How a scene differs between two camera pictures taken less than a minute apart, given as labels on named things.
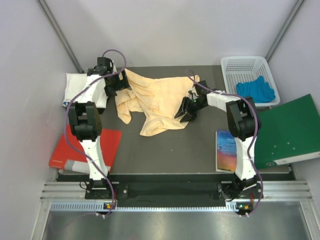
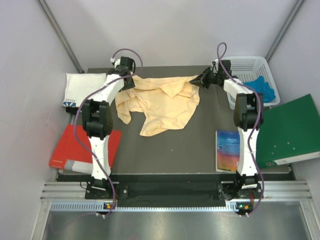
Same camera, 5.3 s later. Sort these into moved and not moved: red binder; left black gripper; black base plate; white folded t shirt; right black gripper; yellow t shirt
Moved: left black gripper; right black gripper
Not moved: black base plate; white folded t shirt; yellow t shirt; red binder
